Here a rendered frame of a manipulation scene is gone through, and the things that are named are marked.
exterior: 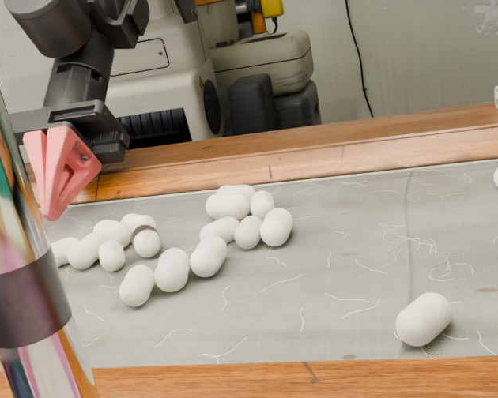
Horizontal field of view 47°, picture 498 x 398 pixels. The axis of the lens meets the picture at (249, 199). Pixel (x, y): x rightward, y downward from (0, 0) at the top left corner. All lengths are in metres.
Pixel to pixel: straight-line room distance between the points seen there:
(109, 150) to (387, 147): 0.26
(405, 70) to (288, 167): 1.93
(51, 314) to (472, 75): 2.36
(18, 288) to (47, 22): 0.42
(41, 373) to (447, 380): 0.14
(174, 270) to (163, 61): 0.74
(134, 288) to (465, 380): 0.20
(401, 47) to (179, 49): 1.50
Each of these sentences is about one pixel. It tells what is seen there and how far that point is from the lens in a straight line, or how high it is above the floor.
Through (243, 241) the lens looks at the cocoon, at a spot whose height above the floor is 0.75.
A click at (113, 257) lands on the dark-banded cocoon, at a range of 0.41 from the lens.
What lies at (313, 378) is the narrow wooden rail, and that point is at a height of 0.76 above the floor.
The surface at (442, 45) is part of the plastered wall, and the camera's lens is 2.44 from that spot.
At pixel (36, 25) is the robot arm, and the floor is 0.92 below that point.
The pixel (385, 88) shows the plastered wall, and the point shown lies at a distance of 2.45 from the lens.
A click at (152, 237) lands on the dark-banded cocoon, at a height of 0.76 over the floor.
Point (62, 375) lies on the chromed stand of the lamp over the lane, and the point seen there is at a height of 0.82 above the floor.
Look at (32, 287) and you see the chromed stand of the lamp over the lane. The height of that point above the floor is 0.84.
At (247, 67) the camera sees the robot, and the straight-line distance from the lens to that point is 1.29.
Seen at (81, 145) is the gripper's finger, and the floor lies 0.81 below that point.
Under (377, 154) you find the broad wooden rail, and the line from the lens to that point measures 0.53.
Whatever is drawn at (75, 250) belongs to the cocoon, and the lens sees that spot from 0.44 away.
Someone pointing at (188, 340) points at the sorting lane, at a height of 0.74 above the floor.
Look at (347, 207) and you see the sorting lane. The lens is 0.45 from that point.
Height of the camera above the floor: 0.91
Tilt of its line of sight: 19 degrees down
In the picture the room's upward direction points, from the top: 11 degrees counter-clockwise
